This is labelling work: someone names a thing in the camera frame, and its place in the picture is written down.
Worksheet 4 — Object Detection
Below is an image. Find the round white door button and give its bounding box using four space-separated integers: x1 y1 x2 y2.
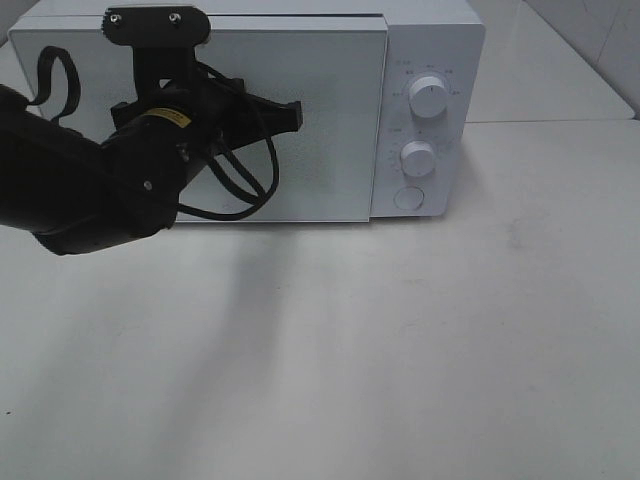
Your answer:
394 186 425 211

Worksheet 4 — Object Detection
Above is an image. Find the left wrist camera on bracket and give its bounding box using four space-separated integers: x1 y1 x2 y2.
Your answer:
101 5 211 48

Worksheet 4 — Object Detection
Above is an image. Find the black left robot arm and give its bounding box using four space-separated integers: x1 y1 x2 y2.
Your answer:
1 48 303 256

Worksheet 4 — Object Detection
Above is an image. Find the white microwave door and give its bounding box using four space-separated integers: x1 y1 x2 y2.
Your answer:
10 29 386 222

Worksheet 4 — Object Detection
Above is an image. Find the white microwave oven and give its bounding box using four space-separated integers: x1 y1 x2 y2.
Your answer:
8 1 485 222

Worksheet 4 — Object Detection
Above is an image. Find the white dial knob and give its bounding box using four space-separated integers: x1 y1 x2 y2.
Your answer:
400 141 436 178
408 74 448 119

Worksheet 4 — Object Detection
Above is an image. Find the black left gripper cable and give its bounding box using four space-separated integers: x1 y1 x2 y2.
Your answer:
177 62 279 221

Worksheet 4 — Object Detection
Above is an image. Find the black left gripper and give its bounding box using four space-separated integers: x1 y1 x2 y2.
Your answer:
109 59 303 160

